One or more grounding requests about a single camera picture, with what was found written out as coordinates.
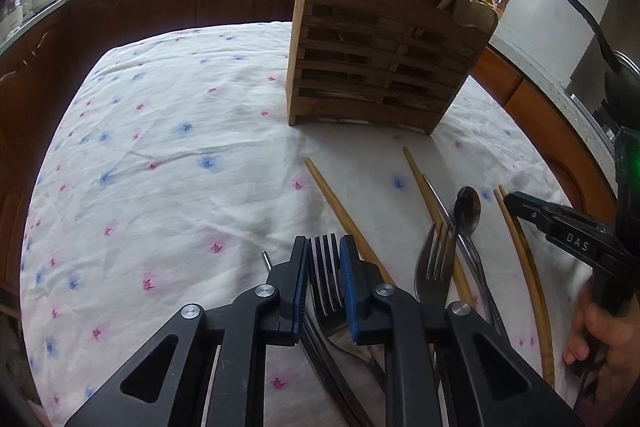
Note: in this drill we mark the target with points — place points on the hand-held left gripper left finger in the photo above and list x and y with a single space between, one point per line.
301 292

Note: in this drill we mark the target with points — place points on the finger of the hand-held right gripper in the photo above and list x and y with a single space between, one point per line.
570 234

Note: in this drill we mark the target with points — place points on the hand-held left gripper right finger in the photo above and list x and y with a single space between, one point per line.
350 292

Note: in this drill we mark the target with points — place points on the steel fork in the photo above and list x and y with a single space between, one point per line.
434 267
325 277

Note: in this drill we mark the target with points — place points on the wooden utensil holder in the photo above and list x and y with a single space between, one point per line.
360 57

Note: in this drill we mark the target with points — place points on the person's right hand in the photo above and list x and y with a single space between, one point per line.
575 347

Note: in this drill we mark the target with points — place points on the steel spoon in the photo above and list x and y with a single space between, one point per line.
467 209

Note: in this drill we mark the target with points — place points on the white floral tablecloth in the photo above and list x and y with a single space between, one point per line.
175 187

